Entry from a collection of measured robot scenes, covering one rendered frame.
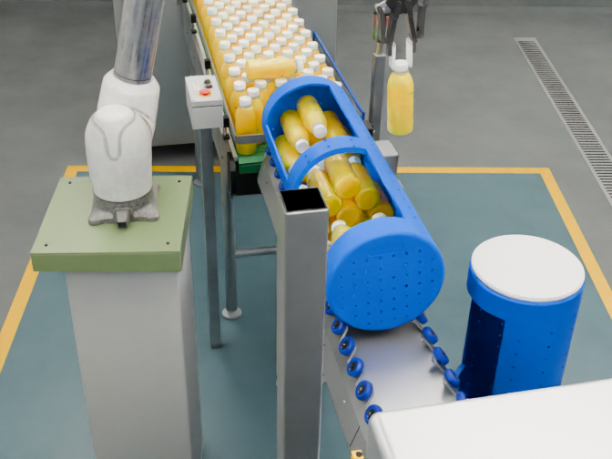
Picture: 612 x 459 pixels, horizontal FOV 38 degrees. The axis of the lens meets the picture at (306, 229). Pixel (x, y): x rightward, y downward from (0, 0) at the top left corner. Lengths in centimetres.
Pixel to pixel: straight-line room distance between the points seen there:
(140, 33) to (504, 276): 110
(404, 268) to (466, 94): 369
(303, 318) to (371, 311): 84
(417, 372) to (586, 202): 272
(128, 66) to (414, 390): 110
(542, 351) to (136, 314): 106
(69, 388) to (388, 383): 168
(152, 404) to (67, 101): 319
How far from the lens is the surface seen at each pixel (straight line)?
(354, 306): 208
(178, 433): 274
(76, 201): 246
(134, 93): 240
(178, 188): 247
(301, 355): 132
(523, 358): 229
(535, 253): 234
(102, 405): 269
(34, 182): 474
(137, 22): 235
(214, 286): 336
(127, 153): 226
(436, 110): 542
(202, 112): 289
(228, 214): 340
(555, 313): 223
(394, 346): 215
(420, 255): 204
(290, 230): 118
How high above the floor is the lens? 232
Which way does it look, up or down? 33 degrees down
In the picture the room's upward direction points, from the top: 1 degrees clockwise
